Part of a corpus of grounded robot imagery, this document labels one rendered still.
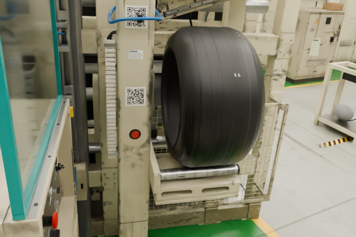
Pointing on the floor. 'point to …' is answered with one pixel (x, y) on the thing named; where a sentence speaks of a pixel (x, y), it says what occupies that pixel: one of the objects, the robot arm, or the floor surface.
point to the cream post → (143, 141)
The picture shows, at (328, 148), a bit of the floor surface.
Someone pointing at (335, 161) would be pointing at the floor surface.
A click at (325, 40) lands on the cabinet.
